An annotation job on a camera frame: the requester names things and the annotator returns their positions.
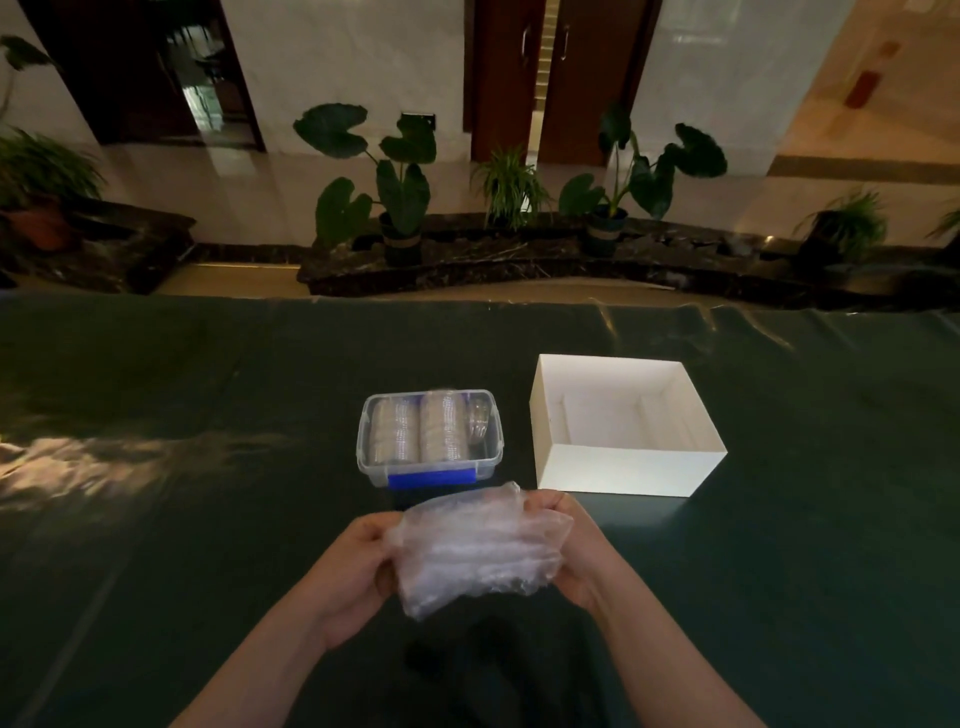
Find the grassy plant terracotta pot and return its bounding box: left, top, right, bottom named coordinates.
left=0, top=35, right=106, bottom=253

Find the person's right hand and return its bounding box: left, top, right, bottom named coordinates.
left=524, top=489, right=639, bottom=613

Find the person's left forearm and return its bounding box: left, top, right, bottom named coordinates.
left=170, top=596, right=355, bottom=728

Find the brown wooden door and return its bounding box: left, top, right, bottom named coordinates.
left=538, top=0, right=665, bottom=168
left=463, top=0, right=547, bottom=163

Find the short dark marble ledge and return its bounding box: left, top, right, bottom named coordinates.
left=0, top=196, right=198, bottom=295

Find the dark green table cover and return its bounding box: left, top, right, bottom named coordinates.
left=0, top=292, right=960, bottom=728

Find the white cardboard box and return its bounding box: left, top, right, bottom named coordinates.
left=529, top=353, right=729, bottom=498

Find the long dark marble planter ledge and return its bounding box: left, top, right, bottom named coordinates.
left=297, top=212, right=960, bottom=313

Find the large-leaf potted plant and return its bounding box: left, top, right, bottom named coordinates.
left=558, top=104, right=729, bottom=258
left=292, top=102, right=438, bottom=269

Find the person's right forearm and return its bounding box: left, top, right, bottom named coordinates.
left=588, top=558, right=766, bottom=728

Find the clear bin with blue latches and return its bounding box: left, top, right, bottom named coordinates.
left=356, top=388, right=505, bottom=490

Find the person's left hand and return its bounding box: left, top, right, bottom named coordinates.
left=311, top=512, right=406, bottom=652

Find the clear plastic bag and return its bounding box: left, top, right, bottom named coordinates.
left=383, top=481, right=575, bottom=622

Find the red wall sign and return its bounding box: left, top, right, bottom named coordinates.
left=845, top=69, right=880, bottom=109

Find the stack of clear plastic cups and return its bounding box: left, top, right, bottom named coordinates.
left=368, top=397, right=421, bottom=465
left=418, top=389, right=470, bottom=465

